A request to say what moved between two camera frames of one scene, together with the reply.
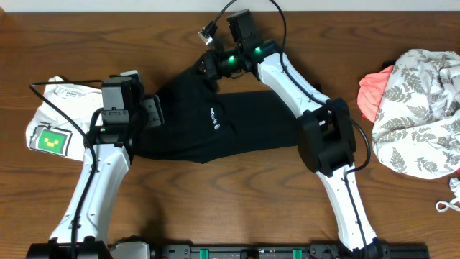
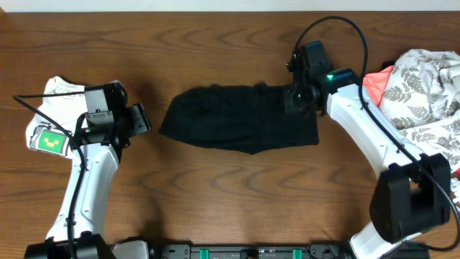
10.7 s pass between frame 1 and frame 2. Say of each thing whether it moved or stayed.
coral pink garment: stayed
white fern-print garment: stayed
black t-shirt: moved
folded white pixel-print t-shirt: stayed
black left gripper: moved
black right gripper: moved
